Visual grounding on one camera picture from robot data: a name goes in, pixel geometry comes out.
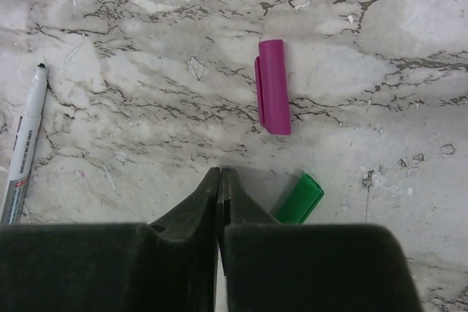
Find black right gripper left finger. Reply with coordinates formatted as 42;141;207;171
1;168;220;311

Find green-tipped white pen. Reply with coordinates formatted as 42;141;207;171
1;63;48;225

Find magenta pen cap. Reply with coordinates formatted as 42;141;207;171
254;39;292;136

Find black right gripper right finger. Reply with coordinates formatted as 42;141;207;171
218;168;422;311

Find green pen cap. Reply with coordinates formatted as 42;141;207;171
273;172;325;224

